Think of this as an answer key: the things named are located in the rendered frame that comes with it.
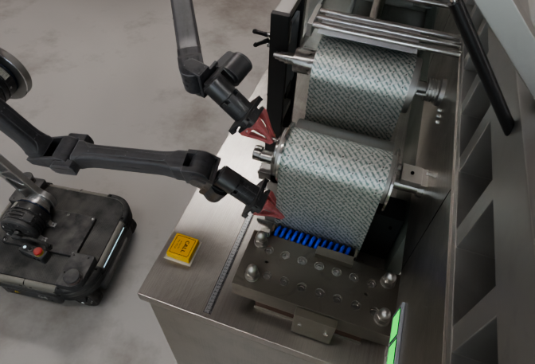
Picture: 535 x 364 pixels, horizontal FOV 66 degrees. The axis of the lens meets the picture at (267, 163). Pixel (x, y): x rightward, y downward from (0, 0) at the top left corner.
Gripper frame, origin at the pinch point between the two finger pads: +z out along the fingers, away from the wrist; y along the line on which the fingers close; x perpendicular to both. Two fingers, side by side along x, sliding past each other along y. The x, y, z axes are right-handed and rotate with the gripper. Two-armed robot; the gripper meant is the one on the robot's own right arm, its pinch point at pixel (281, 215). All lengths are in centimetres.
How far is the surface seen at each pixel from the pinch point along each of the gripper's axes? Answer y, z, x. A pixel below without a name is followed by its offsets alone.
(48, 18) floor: -198, -184, -229
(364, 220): 0.2, 13.2, 17.5
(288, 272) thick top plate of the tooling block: 12.6, 7.4, -0.6
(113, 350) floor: 25, -4, -125
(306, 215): 0.2, 3.9, 6.5
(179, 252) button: 12.3, -14.8, -25.4
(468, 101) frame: -9, 6, 51
